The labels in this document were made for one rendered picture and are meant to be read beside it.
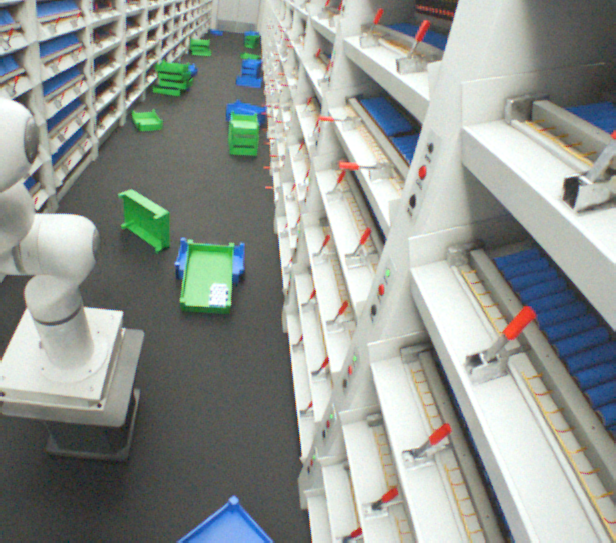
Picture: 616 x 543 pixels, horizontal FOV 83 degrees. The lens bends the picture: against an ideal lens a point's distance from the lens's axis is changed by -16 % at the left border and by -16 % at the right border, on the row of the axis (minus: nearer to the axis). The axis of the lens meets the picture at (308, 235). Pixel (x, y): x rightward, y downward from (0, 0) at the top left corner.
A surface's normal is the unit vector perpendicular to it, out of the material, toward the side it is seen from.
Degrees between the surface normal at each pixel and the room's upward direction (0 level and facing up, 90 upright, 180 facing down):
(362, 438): 21
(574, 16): 90
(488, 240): 90
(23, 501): 0
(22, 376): 5
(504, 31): 90
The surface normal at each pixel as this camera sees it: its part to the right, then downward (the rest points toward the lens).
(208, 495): 0.17, -0.82
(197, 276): 0.20, -0.59
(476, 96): 0.11, 0.57
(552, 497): -0.18, -0.80
